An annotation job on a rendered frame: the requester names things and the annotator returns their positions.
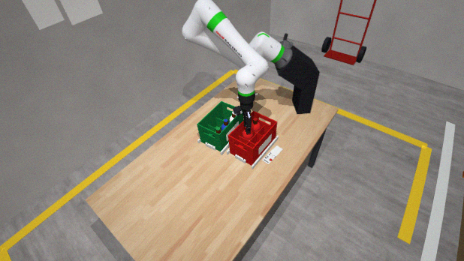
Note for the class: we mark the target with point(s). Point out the green crate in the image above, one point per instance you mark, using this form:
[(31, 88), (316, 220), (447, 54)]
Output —
[(214, 119)]

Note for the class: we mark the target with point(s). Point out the white paper pick list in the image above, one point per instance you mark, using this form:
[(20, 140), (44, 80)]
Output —
[(272, 154)]

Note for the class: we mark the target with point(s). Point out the blue bottle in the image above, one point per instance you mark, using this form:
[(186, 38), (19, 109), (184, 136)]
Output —
[(224, 125)]

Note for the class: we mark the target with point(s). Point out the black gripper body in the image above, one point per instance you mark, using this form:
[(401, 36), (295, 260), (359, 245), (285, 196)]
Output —
[(246, 107)]

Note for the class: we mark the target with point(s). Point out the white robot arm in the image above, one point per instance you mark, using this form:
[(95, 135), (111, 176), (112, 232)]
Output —
[(226, 41)]

